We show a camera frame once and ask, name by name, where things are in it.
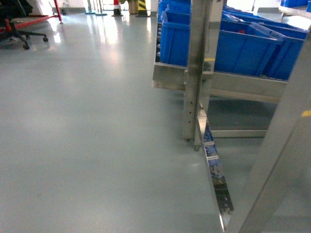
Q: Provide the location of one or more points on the red white traffic cone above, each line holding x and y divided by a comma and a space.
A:
117, 8

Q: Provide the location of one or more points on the blue crate behind left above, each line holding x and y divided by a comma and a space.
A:
175, 38

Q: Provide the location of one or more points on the red metal frame table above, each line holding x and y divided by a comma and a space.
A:
35, 19

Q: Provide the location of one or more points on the large blue plastic crate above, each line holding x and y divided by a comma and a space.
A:
245, 48

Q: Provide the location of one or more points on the yellow black traffic cone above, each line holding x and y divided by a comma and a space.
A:
142, 10

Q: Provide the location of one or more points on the stainless steel roller rack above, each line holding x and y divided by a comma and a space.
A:
284, 158

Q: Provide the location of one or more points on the black office chair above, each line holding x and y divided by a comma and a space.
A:
22, 34

